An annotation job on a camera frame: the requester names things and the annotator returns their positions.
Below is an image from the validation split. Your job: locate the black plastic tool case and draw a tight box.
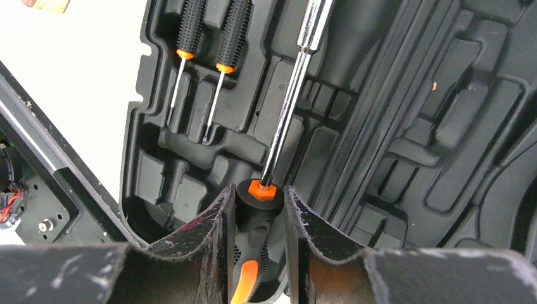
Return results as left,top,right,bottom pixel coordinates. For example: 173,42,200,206
119,1,536,263

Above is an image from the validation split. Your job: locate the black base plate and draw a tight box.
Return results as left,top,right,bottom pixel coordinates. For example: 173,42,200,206
1,65,140,246

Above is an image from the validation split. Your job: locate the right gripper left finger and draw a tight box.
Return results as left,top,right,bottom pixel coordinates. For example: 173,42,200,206
1,185,236,303

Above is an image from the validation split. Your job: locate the black orange screwdriver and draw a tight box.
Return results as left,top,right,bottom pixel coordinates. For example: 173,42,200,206
228,0,334,304

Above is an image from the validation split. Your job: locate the wooden chessboard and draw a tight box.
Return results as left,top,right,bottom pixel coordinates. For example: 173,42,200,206
21,0,70,14

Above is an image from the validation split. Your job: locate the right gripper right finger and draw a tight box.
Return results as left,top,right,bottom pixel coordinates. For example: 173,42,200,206
284,186,536,303

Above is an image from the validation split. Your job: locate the small orange bit driver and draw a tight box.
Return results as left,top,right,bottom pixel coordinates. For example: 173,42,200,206
167,0,206,126

